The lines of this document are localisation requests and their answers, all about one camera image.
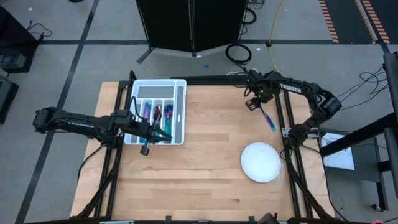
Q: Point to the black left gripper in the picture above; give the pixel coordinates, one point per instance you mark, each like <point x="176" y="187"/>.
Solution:
<point x="149" y="130"/>

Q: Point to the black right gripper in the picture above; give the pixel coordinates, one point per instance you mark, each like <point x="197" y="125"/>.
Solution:
<point x="262" y="95"/>

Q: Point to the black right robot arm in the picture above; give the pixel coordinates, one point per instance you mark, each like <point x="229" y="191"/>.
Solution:
<point x="311" y="93"/>

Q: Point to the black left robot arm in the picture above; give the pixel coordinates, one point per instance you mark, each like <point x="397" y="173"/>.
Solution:
<point x="77" y="123"/>

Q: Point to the white plastic cutlery tray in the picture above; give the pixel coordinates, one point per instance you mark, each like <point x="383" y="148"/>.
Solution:
<point x="178" y="93"/>

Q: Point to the white round plate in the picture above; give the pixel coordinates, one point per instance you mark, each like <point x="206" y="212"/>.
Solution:
<point x="261" y="163"/>

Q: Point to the white paper sheet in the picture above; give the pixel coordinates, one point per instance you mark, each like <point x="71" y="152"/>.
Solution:
<point x="339" y="155"/>

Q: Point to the black partition panel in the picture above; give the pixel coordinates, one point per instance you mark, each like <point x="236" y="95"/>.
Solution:
<point x="186" y="25"/>

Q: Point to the black mat orange stripes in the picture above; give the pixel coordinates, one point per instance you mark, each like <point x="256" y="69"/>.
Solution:
<point x="345" y="18"/>

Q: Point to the black equipment stand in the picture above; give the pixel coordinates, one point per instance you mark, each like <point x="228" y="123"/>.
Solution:
<point x="392" y="93"/>

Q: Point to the dark grey case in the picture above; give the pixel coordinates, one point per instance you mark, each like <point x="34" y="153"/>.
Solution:
<point x="6" y="99"/>

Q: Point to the red round object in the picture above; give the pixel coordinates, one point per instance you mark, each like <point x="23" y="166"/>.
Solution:
<point x="377" y="222"/>

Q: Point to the black cabinet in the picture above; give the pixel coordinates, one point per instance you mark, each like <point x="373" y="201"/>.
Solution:
<point x="12" y="34"/>

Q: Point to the silver mounting bracket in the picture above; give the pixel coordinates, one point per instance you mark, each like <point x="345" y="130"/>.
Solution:
<point x="285" y="132"/>

